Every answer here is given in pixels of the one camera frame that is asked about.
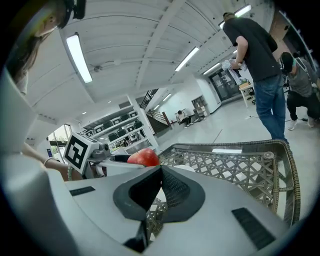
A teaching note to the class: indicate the dark glass door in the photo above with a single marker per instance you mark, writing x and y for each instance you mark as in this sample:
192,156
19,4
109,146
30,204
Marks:
225,85

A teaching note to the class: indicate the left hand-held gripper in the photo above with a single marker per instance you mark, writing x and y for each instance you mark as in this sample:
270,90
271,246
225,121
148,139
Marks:
77,152

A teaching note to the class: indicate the white desk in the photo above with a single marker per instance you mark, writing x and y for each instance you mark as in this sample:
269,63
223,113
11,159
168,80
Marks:
246,87

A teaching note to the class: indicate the red apple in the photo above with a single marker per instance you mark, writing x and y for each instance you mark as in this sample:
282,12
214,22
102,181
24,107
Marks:
146,157

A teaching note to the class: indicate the woven rattan table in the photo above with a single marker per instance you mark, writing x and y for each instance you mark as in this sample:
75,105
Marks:
245,170

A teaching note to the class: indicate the staircase with dark railing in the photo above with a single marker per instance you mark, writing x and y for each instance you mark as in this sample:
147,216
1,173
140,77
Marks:
156,117

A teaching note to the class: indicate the long ceiling light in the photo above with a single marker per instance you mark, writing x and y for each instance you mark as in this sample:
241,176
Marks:
211,68
236,14
187,59
78,58
167,97

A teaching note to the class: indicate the wooden open shelf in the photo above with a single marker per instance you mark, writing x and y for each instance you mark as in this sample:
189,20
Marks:
200,106

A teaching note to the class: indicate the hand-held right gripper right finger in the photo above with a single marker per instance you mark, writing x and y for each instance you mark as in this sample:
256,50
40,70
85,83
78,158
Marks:
215,225

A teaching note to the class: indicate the person's left forearm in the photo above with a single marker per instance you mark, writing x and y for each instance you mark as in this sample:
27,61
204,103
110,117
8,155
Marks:
37,156

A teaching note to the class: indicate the white square column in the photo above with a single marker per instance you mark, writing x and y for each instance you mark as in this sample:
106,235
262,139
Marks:
142,120

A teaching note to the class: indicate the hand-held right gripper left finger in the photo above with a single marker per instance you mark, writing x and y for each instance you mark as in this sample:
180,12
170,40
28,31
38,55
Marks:
100,200

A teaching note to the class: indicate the white patterned cloth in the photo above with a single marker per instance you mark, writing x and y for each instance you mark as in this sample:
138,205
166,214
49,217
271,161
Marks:
231,67

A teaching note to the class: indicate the person's face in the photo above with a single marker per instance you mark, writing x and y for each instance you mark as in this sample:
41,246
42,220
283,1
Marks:
48,26

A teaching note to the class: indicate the white shelf with black chairs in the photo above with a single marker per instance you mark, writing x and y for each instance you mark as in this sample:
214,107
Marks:
120,130

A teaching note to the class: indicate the black head-worn camera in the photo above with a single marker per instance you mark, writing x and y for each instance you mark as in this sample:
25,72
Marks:
75,10

